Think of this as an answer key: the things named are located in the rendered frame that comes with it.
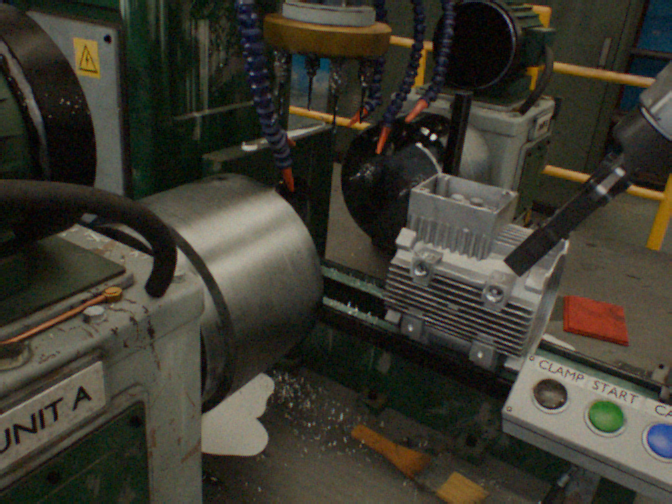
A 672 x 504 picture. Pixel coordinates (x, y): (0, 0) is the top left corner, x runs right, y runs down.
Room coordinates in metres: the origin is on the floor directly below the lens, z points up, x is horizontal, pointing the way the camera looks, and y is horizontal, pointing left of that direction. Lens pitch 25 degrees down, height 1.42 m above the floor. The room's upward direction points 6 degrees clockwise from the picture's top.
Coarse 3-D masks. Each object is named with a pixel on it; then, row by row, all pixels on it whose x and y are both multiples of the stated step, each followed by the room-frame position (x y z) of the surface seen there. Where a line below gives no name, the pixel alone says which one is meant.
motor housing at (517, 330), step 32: (448, 256) 0.75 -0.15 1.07; (544, 256) 0.72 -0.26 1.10; (416, 288) 0.74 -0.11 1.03; (448, 288) 0.72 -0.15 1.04; (480, 288) 0.71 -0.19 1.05; (544, 288) 0.69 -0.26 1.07; (448, 320) 0.71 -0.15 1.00; (480, 320) 0.69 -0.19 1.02; (512, 320) 0.68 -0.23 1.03; (544, 320) 0.79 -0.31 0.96; (512, 352) 0.68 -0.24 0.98
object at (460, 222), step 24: (432, 192) 0.86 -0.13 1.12; (456, 192) 0.86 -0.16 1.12; (480, 192) 0.85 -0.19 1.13; (504, 192) 0.82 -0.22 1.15; (408, 216) 0.79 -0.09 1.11; (432, 216) 0.78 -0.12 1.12; (456, 216) 0.76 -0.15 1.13; (480, 216) 0.75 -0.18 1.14; (504, 216) 0.78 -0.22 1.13; (432, 240) 0.78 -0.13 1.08; (456, 240) 0.76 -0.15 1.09; (480, 240) 0.74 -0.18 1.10
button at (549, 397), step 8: (536, 384) 0.49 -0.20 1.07; (544, 384) 0.49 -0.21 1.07; (552, 384) 0.48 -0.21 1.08; (560, 384) 0.48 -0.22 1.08; (536, 392) 0.48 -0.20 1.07; (544, 392) 0.48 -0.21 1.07; (552, 392) 0.48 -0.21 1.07; (560, 392) 0.48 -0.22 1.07; (544, 400) 0.47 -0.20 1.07; (552, 400) 0.47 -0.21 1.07; (560, 400) 0.47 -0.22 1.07; (552, 408) 0.47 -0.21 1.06
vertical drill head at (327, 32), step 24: (288, 0) 0.92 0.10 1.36; (312, 0) 0.89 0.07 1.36; (336, 0) 0.89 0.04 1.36; (360, 0) 0.92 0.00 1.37; (264, 24) 0.91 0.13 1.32; (288, 24) 0.86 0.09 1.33; (312, 24) 0.86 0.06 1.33; (336, 24) 0.87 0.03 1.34; (360, 24) 0.89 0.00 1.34; (384, 24) 0.95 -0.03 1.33; (288, 48) 0.86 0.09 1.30; (312, 48) 0.85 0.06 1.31; (336, 48) 0.85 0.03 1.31; (360, 48) 0.86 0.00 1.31; (384, 48) 0.90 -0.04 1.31; (288, 72) 0.92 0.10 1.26; (312, 72) 0.98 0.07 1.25; (336, 72) 0.87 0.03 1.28; (360, 72) 0.93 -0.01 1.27; (336, 96) 0.87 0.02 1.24; (360, 120) 0.94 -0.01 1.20
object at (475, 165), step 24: (432, 120) 1.13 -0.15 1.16; (360, 144) 1.14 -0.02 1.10; (384, 144) 1.11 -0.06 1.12; (408, 144) 1.09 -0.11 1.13; (432, 144) 1.07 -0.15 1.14; (480, 144) 1.17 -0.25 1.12; (360, 168) 1.10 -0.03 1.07; (384, 168) 1.11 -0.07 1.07; (408, 168) 1.08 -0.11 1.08; (432, 168) 1.06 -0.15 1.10; (480, 168) 1.13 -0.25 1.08; (360, 192) 1.13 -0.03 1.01; (384, 192) 1.10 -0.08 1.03; (408, 192) 1.02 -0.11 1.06; (360, 216) 1.12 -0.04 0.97; (384, 216) 1.10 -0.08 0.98; (384, 240) 1.10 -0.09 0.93
